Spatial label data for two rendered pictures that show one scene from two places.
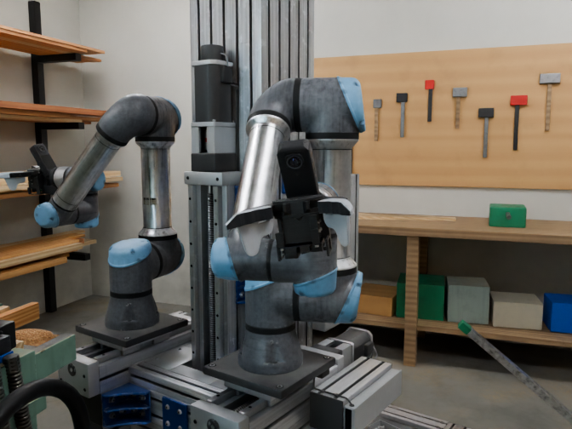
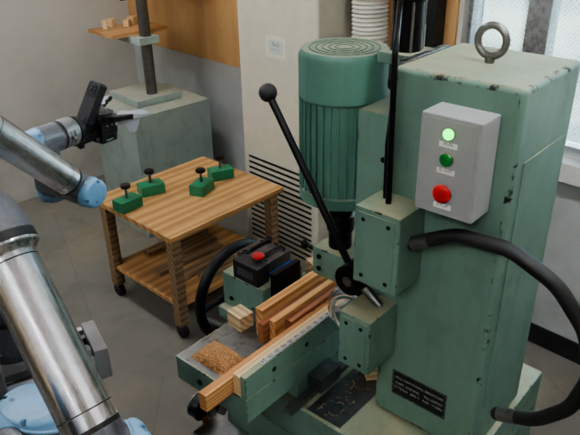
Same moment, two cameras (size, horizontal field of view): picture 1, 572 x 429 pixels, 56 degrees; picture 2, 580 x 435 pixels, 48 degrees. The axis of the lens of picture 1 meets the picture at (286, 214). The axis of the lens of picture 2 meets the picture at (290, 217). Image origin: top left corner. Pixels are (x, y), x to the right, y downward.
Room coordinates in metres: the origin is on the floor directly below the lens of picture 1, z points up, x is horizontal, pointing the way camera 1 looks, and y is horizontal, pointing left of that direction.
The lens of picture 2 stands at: (2.03, 1.16, 1.79)
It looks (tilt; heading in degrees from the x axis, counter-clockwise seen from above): 28 degrees down; 206
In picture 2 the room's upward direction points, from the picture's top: 1 degrees counter-clockwise
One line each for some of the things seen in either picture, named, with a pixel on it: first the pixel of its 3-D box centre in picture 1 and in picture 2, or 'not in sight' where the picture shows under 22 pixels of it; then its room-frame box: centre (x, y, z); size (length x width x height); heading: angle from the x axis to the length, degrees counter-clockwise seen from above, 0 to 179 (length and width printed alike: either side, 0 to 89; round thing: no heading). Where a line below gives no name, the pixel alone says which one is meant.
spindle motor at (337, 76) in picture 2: not in sight; (343, 124); (0.87, 0.73, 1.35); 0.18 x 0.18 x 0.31
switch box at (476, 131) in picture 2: not in sight; (456, 162); (1.09, 0.99, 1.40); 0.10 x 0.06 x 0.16; 74
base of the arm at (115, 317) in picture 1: (131, 305); not in sight; (1.49, 0.44, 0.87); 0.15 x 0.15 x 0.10
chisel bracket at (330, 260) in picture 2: not in sight; (346, 266); (0.88, 0.74, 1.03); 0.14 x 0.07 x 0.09; 74
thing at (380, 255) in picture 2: not in sight; (387, 242); (1.07, 0.89, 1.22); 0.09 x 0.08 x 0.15; 74
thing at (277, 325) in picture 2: not in sight; (304, 308); (0.93, 0.67, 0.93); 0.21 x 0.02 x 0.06; 164
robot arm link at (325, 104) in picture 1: (329, 203); not in sight; (1.18, -0.10, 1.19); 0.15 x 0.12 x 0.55; 80
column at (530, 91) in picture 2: not in sight; (466, 254); (0.95, 1.01, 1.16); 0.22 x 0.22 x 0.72; 74
